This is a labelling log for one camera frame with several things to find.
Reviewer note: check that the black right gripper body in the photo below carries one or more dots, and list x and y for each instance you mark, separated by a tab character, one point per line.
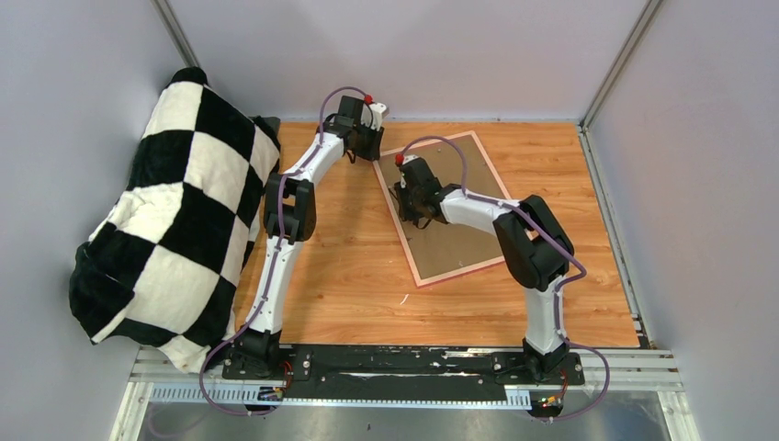
411	204

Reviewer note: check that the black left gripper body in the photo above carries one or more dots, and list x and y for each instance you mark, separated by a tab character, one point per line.
366	142

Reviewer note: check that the pink picture frame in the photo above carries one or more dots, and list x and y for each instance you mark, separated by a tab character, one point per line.
426	281

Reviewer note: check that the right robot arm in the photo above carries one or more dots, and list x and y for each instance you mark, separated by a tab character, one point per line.
535	249

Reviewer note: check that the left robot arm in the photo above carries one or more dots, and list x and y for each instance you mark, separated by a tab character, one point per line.
290	219

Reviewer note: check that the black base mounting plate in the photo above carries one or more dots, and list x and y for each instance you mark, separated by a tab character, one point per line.
409	373

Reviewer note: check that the black white checkered pillow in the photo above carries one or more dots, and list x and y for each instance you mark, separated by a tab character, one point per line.
163	267

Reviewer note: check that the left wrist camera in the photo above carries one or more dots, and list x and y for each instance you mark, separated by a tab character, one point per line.
373	115

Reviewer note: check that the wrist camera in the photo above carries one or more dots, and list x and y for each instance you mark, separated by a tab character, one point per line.
373	115
407	165

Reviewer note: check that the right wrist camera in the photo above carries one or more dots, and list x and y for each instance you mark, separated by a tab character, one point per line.
407	165

